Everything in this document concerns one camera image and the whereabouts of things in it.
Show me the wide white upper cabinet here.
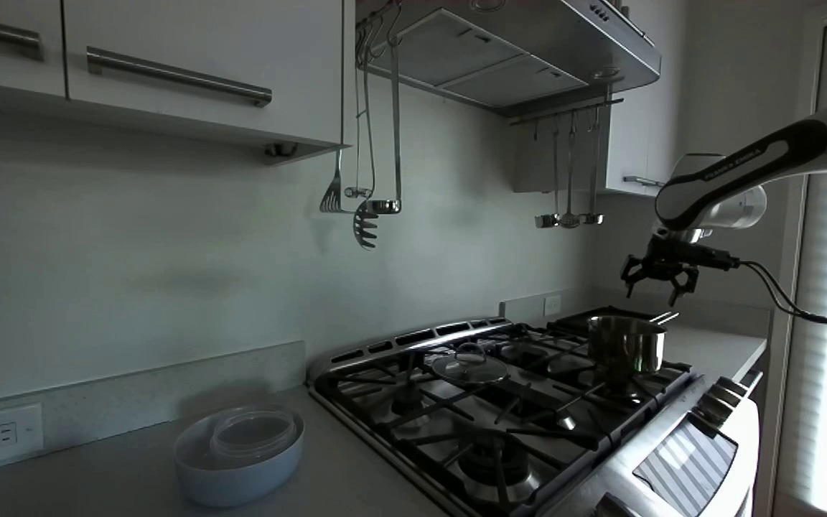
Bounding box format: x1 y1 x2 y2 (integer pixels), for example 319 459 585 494
62 0 359 153

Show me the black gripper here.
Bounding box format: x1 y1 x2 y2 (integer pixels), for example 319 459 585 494
621 229 713 310

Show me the narrow white upper cabinet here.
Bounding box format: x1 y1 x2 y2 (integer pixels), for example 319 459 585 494
0 0 69 102

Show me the hanging steel spatula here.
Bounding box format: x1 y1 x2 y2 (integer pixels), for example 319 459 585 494
316 0 349 215

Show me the glass pot lid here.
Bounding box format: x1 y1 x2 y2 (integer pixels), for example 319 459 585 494
421 349 513 387

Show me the hanging steel ladle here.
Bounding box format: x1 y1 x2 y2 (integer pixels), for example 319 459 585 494
579 116 608 229
533 123 562 232
558 120 585 232

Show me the silver steel pot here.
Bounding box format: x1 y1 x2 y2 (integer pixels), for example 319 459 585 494
583 307 682 383

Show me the hanging slotted pasta spoon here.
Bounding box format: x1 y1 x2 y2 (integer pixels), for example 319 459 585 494
349 38 404 251

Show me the white corner upper cabinet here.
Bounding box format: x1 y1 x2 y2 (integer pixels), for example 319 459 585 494
602 0 690 202

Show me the steel utensil rail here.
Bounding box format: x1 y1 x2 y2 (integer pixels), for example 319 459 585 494
507 96 626 129

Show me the stainless gas range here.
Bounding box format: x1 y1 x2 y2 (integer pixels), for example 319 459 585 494
305 313 766 517

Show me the pale blue lidded bowl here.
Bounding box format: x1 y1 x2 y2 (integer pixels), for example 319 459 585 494
171 403 306 511

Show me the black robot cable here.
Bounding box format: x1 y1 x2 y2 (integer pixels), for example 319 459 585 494
698 244 827 327

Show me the under-cabinet puck light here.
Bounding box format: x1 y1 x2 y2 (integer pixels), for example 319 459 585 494
260 140 301 163

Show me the long steel cabinet handle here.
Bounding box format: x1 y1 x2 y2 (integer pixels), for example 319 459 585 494
82 46 275 110

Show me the stainless range hood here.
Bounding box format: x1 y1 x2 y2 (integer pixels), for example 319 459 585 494
352 0 667 120

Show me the hanging thin steel utensil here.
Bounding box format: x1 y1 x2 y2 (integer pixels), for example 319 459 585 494
342 66 380 205

